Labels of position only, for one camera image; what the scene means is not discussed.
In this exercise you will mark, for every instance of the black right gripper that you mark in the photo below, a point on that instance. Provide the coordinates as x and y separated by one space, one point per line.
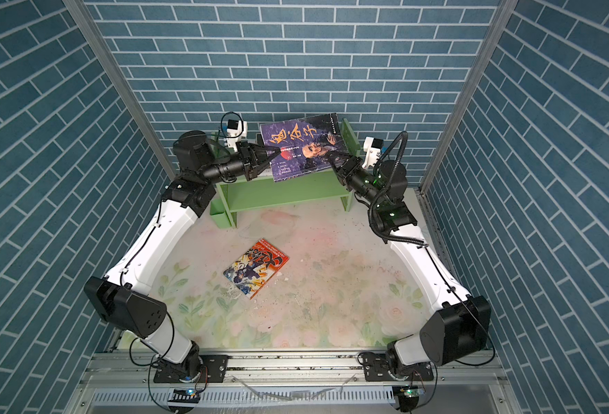
353 170

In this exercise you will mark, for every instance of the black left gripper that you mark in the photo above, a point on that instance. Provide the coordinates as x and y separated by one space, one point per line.
251 153

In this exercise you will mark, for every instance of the purple book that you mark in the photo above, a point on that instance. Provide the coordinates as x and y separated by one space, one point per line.
304 145

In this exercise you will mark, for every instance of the red manga comic book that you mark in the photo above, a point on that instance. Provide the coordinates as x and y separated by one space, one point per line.
255 267

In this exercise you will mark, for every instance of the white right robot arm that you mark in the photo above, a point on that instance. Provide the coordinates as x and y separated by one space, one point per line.
459 322

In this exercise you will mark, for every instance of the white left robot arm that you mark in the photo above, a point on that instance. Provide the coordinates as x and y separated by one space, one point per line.
121 297

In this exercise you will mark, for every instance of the green shelf rack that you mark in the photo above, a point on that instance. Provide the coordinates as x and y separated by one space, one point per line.
263 192

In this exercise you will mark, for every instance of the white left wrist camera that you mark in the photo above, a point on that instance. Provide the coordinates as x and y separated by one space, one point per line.
235 132

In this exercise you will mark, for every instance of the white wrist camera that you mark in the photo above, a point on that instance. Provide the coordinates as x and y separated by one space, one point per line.
372 148
235 132

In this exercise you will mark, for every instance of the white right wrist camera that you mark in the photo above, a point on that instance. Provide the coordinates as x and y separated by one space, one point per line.
372 148

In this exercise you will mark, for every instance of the metal corner frame post right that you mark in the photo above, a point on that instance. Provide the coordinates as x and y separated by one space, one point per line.
496 28

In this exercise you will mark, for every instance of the metal corner frame post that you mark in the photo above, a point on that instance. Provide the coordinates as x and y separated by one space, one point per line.
496 28
95 39

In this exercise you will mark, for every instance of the metal corner frame post left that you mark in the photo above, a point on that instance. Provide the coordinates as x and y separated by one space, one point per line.
95 39

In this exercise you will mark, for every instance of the metal base rail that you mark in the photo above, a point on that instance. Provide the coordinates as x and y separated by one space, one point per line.
294 381

